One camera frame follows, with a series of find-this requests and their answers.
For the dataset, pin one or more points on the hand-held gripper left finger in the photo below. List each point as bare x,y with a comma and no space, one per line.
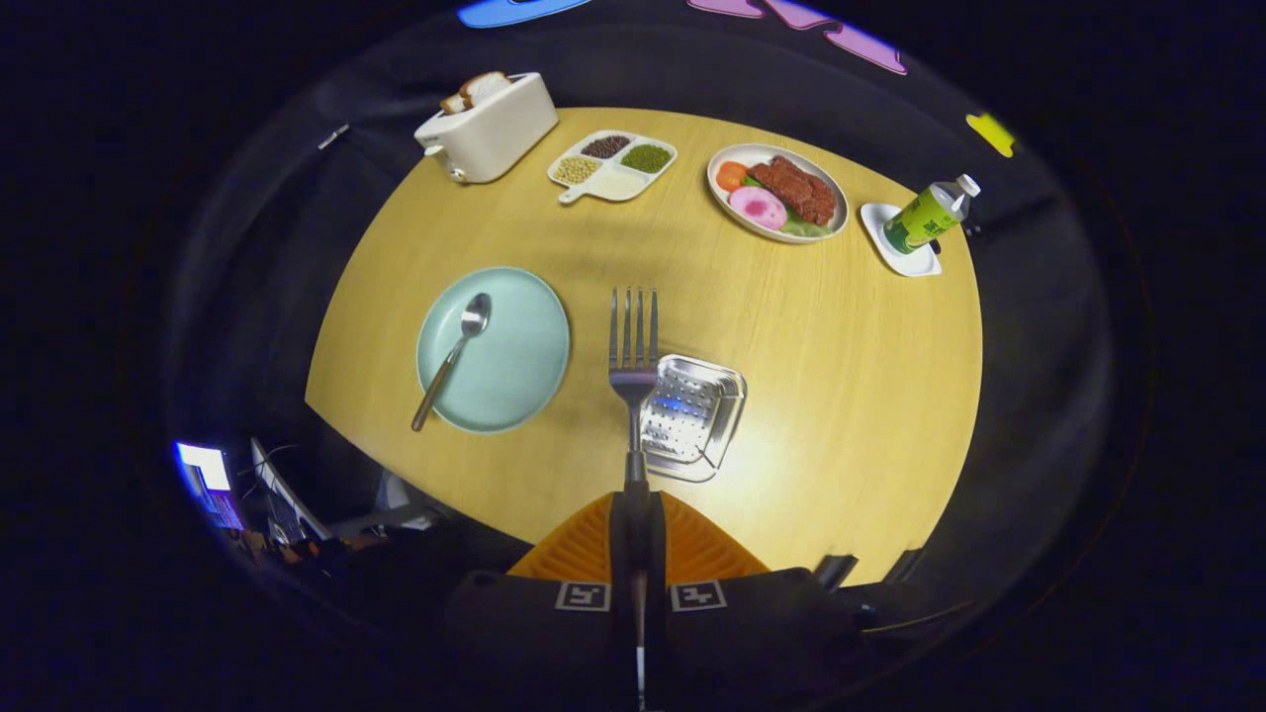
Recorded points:
625,534

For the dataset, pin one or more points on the lit laptop screen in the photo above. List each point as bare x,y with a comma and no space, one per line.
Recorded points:
206,465

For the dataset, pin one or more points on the orange tomato slice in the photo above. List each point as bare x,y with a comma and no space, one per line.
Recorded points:
732,176

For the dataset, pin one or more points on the pink round slice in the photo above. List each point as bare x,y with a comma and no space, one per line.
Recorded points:
758,208

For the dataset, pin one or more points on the pile of dark beans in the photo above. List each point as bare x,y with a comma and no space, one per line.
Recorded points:
605,146

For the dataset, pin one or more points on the grey laptop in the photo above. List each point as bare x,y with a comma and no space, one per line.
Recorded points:
282,499

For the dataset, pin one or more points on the teal round plate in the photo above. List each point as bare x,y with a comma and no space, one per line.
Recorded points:
519,366

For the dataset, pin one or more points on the white divided dish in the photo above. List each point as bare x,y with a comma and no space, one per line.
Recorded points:
618,184

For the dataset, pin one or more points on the black office chair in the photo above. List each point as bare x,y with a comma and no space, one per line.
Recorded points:
836,572

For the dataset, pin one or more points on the bread slice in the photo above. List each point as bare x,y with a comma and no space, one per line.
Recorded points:
453,103
485,87

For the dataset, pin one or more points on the white toaster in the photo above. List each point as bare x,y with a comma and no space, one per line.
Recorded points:
499,133

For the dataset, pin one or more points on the brown meat piece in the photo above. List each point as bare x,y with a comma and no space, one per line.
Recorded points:
796,188

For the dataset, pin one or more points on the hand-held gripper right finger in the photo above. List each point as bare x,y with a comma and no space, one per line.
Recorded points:
655,534

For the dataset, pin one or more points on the pile of yellow soybeans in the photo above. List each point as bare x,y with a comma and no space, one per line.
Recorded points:
576,170

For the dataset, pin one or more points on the green label bottle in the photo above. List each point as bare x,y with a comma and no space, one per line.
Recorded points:
920,218

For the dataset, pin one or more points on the green lettuce leaf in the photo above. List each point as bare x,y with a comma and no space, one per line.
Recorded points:
803,229

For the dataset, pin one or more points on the perforated metal tray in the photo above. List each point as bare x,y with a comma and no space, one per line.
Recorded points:
697,415

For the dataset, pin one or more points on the white oval food plate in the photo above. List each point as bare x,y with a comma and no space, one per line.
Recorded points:
720,203

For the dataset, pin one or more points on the white cloth clip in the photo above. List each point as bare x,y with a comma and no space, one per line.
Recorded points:
333,135

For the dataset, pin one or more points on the white square coaster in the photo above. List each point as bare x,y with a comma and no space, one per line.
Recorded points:
915,262

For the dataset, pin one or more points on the pile of green beans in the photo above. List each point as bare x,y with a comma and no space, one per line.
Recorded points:
647,158

